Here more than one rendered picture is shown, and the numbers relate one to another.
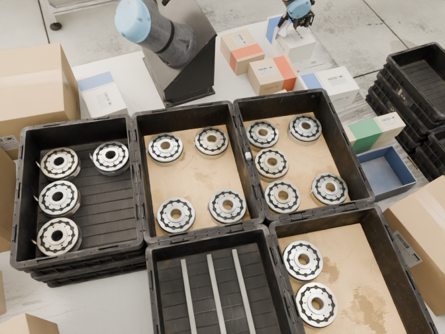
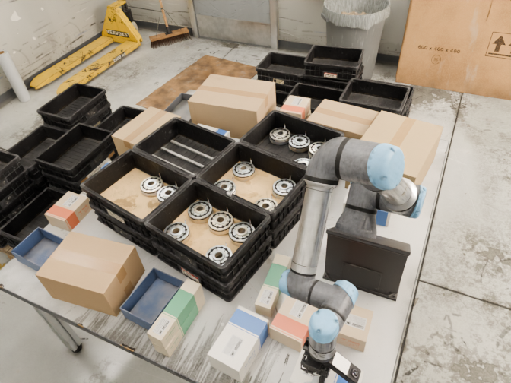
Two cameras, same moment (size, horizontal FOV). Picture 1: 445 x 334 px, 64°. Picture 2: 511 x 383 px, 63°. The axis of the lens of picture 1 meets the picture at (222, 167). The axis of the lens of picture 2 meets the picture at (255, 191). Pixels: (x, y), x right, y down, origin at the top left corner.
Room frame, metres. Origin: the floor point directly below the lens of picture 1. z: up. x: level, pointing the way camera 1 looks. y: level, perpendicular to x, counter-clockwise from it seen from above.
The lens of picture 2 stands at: (1.58, -0.65, 2.11)
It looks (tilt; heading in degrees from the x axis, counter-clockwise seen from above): 44 degrees down; 146
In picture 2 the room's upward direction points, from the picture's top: 6 degrees counter-clockwise
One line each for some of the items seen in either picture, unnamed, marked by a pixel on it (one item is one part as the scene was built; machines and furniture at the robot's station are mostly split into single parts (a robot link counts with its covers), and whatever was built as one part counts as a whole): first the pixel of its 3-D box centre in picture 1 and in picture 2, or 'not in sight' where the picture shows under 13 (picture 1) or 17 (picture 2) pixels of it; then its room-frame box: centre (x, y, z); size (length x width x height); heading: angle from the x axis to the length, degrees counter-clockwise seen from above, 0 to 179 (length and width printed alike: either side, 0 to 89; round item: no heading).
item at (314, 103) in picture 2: not in sight; (315, 117); (-0.28, 1.18, 0.31); 0.40 x 0.30 x 0.34; 27
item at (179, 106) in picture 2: not in sight; (185, 109); (-0.44, 0.25, 0.73); 0.27 x 0.20 x 0.05; 119
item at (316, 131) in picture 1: (305, 126); (218, 256); (0.69, -0.25, 0.86); 0.10 x 0.10 x 0.01
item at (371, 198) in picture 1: (298, 148); (207, 221); (0.57, -0.21, 0.92); 0.40 x 0.30 x 0.02; 16
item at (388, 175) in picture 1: (374, 175); (154, 299); (0.61, -0.51, 0.74); 0.20 x 0.15 x 0.07; 114
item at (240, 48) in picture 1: (241, 52); (345, 324); (1.14, -0.03, 0.74); 0.16 x 0.12 x 0.07; 29
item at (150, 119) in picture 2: not in sight; (150, 137); (-0.26, -0.06, 0.78); 0.30 x 0.22 x 0.16; 111
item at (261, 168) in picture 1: (271, 162); (220, 220); (0.55, -0.14, 0.86); 0.10 x 0.10 x 0.01
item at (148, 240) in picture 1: (193, 165); (253, 176); (0.48, 0.08, 0.92); 0.40 x 0.30 x 0.02; 16
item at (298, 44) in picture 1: (289, 38); (325, 382); (1.24, -0.23, 0.75); 0.20 x 0.12 x 0.09; 27
